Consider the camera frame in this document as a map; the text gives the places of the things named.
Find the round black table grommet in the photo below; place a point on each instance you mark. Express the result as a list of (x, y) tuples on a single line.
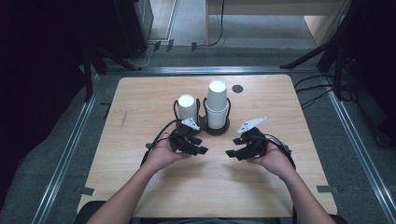
[(237, 88)]

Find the short white paper cup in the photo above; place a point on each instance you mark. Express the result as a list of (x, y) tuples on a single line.
[(187, 107)]

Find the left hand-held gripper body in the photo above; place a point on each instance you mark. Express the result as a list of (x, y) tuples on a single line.
[(180, 140)]

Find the metal floor rail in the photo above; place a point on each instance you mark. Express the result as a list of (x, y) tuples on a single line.
[(361, 146), (63, 155), (211, 70)]

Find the person's right hand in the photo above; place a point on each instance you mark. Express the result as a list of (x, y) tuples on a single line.
[(274, 160)]

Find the light wooden furniture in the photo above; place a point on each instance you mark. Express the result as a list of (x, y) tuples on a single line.
[(317, 18)]

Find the black tripod stand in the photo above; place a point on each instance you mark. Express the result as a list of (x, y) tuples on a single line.
[(327, 49), (93, 65)]

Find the black cabinet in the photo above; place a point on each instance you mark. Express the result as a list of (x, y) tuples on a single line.
[(132, 28)]

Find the grey tape strip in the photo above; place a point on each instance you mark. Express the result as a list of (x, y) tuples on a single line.
[(84, 190), (327, 188)]

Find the person's left hand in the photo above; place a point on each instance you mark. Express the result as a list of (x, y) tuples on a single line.
[(162, 155)]

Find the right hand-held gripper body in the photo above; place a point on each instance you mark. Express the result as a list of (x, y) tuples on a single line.
[(257, 141)]

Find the dark tape piece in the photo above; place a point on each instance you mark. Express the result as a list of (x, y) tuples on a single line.
[(170, 45), (157, 45)]

